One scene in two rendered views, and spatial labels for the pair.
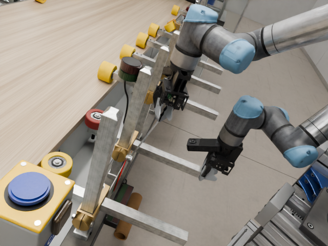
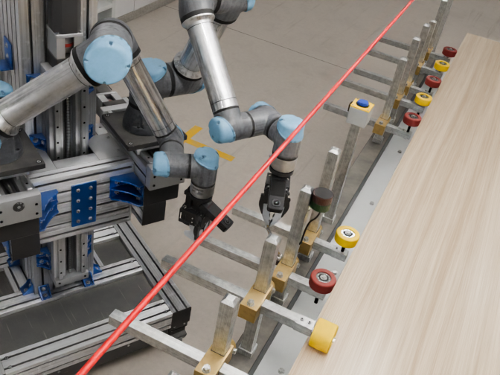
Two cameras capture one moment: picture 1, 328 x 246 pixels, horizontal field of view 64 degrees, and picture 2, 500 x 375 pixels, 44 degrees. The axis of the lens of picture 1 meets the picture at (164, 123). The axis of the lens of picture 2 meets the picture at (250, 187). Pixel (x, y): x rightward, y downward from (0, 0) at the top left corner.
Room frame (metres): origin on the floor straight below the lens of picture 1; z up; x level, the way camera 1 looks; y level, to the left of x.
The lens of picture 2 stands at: (2.14, 0.40, 2.18)
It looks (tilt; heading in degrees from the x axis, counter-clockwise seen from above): 35 degrees down; 198
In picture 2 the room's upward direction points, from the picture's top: 11 degrees clockwise
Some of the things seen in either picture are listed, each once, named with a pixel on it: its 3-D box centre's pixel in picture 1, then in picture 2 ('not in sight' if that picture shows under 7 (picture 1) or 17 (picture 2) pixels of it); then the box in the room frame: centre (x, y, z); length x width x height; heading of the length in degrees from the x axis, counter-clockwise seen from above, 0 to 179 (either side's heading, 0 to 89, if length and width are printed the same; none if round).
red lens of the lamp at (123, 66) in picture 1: (131, 65); (322, 196); (0.67, 0.15, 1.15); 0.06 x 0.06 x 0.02
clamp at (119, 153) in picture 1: (124, 144); (285, 271); (0.69, 0.10, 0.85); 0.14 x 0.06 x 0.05; 179
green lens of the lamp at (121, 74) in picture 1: (129, 72); (321, 203); (0.67, 0.15, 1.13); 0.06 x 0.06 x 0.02
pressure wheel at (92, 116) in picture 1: (95, 126); (319, 289); (0.71, 0.22, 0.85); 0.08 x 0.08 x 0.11
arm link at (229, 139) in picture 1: (231, 134); (202, 187); (0.71, -0.21, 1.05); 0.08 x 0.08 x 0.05
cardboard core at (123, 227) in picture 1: (129, 215); not in sight; (0.99, -0.01, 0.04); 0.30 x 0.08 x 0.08; 179
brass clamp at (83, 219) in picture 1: (91, 205); (309, 236); (0.44, 0.10, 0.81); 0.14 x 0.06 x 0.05; 179
